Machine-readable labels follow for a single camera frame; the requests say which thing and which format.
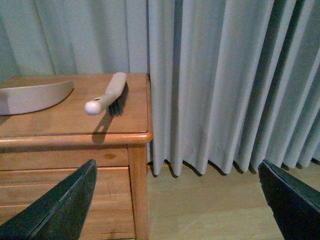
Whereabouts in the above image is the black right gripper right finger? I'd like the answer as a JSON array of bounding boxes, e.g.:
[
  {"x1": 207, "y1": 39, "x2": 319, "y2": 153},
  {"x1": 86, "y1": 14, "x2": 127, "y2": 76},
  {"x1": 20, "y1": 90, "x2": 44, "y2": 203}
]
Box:
[{"x1": 258, "y1": 160, "x2": 320, "y2": 240}]

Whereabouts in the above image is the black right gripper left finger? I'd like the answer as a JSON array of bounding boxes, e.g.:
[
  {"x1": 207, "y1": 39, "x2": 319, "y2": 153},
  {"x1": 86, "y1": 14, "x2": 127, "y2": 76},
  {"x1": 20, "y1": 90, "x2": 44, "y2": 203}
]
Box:
[{"x1": 0, "y1": 159, "x2": 97, "y2": 240}]

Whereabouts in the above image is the wooden cabinet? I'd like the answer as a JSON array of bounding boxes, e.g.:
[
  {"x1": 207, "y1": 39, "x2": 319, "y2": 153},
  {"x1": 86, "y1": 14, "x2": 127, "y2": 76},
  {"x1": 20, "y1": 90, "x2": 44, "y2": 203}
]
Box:
[{"x1": 0, "y1": 73, "x2": 153, "y2": 240}]

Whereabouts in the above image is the beige plastic dustpan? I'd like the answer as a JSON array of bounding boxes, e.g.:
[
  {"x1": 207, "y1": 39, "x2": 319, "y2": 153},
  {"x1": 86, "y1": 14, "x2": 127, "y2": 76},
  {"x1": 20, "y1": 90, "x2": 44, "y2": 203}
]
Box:
[{"x1": 0, "y1": 80, "x2": 74, "y2": 116}]

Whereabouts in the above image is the beige hand brush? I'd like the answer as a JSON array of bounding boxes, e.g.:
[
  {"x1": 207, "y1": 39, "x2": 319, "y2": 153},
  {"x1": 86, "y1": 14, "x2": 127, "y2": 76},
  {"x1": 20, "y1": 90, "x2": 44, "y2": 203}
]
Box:
[{"x1": 84, "y1": 72, "x2": 129, "y2": 117}]

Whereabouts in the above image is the light grey curtain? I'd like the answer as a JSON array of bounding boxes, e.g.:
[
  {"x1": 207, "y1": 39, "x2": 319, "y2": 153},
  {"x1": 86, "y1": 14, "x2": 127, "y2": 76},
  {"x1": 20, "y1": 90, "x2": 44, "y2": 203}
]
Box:
[{"x1": 0, "y1": 0, "x2": 320, "y2": 175}]

